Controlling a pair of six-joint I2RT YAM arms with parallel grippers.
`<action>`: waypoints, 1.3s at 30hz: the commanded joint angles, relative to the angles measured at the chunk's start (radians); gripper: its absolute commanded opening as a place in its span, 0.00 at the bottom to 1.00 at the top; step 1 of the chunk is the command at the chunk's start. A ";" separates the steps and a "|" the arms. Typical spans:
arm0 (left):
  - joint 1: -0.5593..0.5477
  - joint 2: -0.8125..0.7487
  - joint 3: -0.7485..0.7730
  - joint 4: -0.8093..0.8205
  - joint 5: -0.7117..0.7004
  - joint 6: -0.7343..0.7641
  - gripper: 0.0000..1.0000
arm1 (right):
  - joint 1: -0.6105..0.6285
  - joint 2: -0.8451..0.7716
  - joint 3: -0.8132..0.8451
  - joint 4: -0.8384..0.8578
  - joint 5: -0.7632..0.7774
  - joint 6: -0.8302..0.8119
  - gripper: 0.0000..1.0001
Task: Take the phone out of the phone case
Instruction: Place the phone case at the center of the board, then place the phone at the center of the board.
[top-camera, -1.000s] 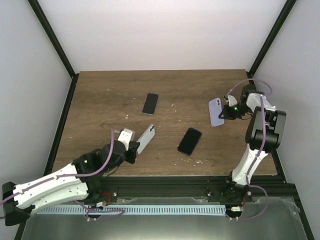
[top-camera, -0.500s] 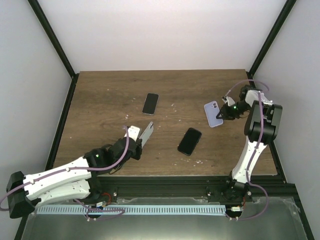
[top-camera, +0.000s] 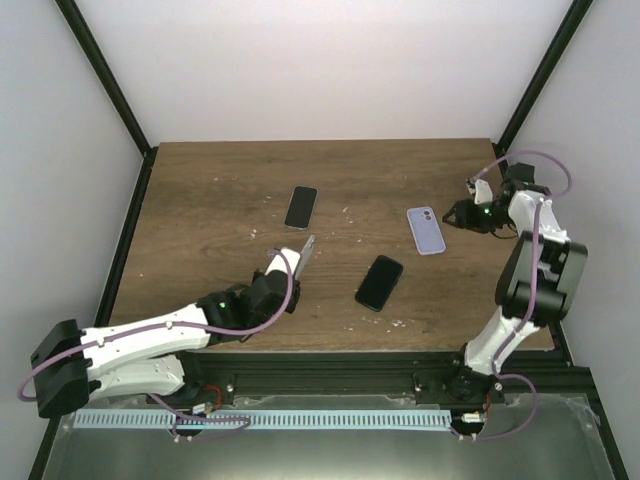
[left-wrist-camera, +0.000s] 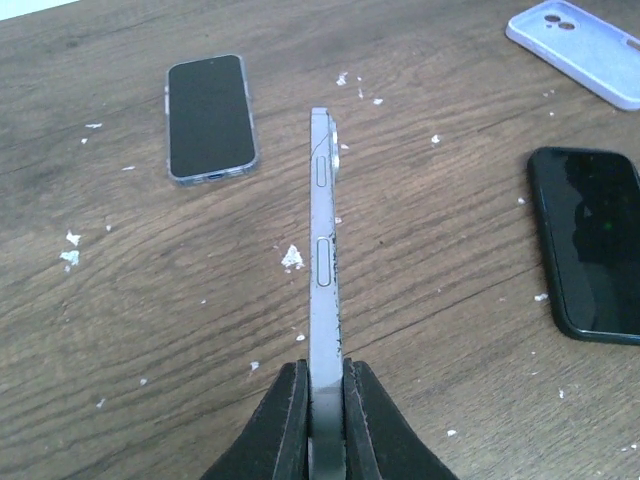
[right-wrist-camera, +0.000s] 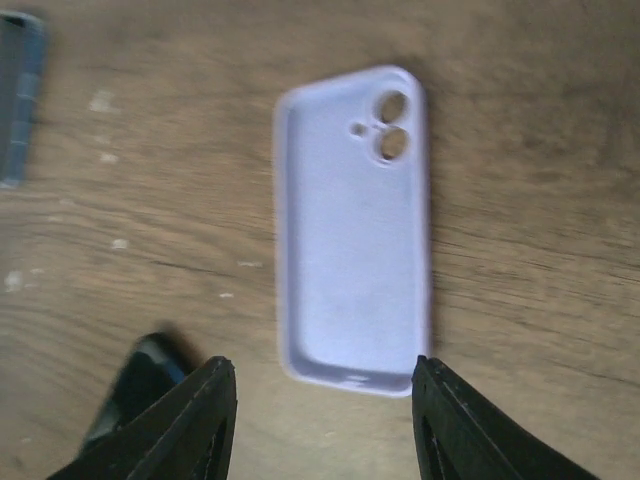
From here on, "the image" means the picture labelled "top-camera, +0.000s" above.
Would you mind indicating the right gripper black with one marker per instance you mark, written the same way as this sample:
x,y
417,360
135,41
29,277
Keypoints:
x,y
463,217

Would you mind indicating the lilac phone case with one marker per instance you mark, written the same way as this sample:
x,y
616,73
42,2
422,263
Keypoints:
x,y
426,231

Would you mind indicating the phone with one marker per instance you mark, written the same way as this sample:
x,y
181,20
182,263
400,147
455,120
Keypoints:
x,y
305,255

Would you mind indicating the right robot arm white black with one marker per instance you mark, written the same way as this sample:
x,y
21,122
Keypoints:
x,y
538,283

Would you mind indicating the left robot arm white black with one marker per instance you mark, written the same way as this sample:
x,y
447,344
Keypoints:
x,y
73,366

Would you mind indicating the black phone front table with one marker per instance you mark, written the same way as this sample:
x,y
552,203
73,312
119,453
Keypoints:
x,y
378,283

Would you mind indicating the black phone table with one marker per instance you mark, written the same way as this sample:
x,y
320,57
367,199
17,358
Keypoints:
x,y
301,207
378,283

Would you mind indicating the black phone rear table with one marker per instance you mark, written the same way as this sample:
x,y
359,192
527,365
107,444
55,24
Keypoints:
x,y
301,207

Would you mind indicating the metal sheet front panel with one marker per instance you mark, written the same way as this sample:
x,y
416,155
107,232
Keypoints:
x,y
544,436

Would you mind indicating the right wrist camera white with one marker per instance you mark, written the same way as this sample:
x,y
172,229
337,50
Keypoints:
x,y
480,190

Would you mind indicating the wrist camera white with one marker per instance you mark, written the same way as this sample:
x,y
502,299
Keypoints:
x,y
480,190
284,260

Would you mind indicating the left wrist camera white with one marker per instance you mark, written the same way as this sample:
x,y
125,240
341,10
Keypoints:
x,y
284,260

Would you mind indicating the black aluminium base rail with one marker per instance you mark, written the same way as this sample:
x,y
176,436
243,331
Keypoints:
x,y
429,377

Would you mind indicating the right black frame post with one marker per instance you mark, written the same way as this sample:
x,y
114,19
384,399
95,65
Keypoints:
x,y
560,41

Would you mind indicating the black frame post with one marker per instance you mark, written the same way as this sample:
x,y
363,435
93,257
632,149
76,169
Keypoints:
x,y
91,49
560,41

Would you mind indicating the light blue slotted cable duct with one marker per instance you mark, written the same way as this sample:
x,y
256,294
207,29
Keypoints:
x,y
158,419

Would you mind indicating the left black frame post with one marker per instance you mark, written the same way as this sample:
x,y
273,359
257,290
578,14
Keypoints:
x,y
91,49

